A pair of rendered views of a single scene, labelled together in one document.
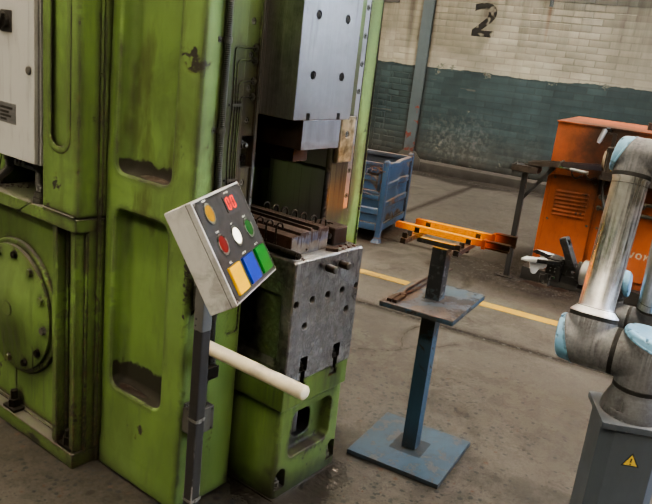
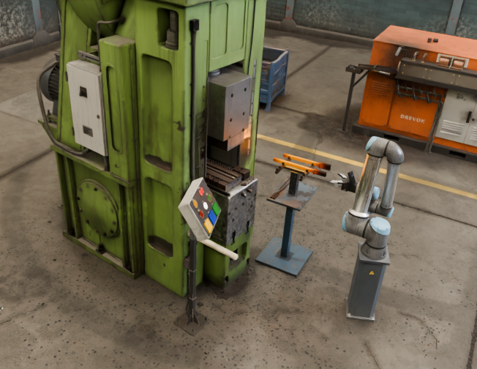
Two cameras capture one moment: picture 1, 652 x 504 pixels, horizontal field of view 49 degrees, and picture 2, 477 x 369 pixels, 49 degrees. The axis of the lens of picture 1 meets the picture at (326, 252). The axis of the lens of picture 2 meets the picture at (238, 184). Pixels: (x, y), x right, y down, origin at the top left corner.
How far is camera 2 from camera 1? 1.72 m
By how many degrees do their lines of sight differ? 15
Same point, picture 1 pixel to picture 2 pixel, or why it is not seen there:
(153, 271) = (164, 201)
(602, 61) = not seen: outside the picture
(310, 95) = (230, 128)
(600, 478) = (360, 279)
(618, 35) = not seen: outside the picture
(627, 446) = (370, 267)
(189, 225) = (188, 211)
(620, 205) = (369, 169)
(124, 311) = (151, 215)
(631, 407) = (372, 252)
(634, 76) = not seen: outside the picture
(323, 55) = (235, 110)
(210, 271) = (197, 227)
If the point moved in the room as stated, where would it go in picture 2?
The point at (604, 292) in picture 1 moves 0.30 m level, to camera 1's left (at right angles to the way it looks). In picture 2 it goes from (361, 206) to (320, 203)
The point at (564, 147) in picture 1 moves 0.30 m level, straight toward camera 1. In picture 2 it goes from (377, 56) to (374, 63)
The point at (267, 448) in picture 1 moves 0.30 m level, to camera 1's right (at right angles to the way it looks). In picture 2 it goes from (220, 268) to (257, 270)
